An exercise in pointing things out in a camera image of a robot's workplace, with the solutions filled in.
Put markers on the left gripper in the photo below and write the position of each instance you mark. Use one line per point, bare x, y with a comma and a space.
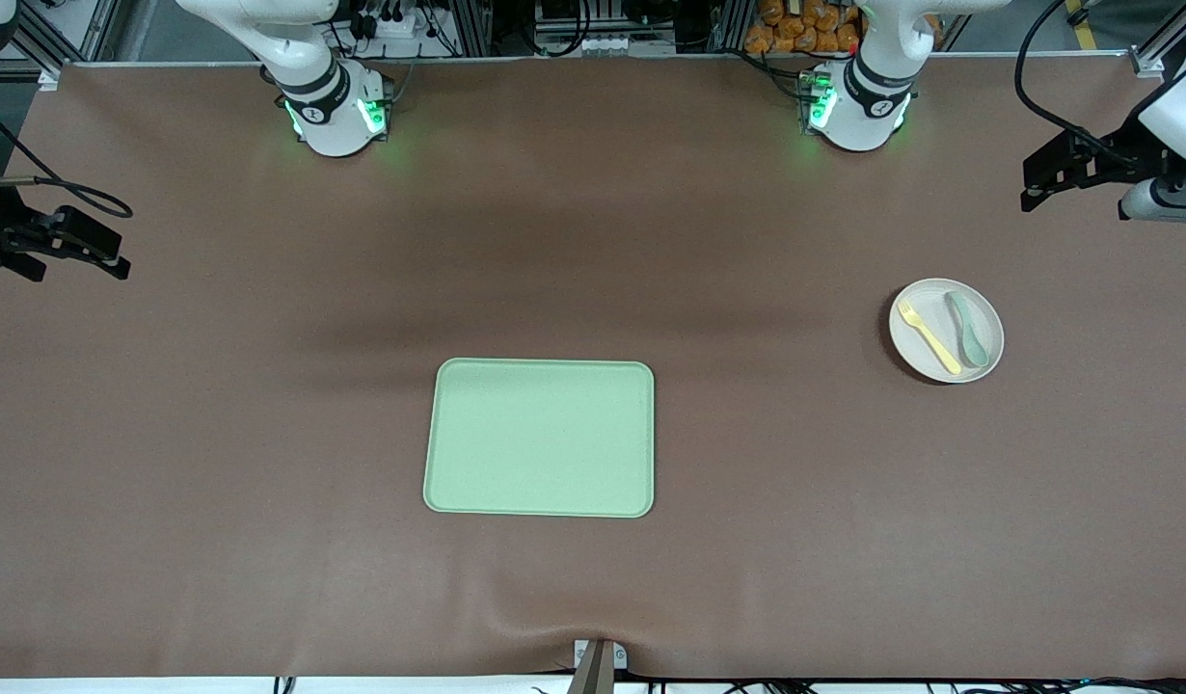
1129, 154

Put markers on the green plastic spoon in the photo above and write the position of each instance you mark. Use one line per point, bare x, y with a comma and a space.
971, 339

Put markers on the yellow plastic fork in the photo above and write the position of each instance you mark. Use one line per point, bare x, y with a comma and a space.
930, 339

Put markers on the beige round plate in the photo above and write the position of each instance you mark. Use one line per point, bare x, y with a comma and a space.
916, 352

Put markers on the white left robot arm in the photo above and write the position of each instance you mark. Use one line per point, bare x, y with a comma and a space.
858, 116

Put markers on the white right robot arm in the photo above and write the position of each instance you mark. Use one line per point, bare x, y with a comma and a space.
333, 125

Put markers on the brown table cover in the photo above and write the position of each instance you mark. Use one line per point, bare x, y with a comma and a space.
265, 482

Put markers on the pile of orange objects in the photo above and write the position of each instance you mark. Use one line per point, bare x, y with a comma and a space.
795, 29

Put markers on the white power strip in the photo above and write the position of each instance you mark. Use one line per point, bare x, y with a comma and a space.
390, 21

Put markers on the light green rectangular tray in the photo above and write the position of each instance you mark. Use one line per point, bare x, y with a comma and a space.
540, 439

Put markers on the aluminium frame corner bracket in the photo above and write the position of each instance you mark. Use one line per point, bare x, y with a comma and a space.
50, 77
1147, 63

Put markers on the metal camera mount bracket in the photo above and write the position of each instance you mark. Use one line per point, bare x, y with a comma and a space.
598, 665

